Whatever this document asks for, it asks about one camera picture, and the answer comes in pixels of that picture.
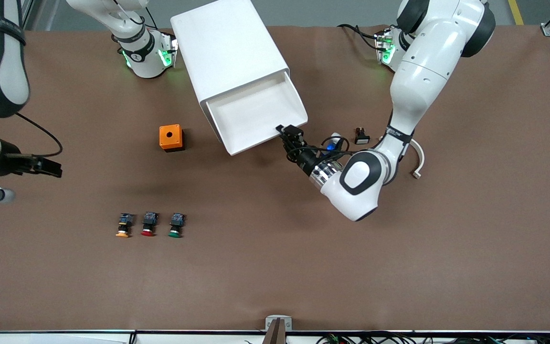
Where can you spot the red push button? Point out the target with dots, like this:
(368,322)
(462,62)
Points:
(149,220)

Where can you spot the yellow push button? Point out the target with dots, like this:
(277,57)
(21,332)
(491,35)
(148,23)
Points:
(124,220)

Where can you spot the orange button box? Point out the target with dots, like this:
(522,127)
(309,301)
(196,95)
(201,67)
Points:
(170,137)

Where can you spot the green push button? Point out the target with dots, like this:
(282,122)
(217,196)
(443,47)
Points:
(176,220)

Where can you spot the black white rectangular switch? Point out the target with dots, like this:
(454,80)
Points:
(362,137)

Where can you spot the white curved bracket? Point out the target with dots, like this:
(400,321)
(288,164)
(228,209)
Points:
(420,162)

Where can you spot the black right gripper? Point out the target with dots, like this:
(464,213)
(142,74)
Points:
(11,163)

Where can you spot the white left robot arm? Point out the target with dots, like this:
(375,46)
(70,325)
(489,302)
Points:
(423,71)

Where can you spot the brown table mat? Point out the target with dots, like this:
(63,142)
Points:
(275,248)

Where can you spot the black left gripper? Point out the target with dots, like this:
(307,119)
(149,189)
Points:
(305,159)

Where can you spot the grey metal bracket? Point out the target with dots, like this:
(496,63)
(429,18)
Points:
(278,324)

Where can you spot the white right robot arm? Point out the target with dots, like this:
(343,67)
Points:
(143,62)

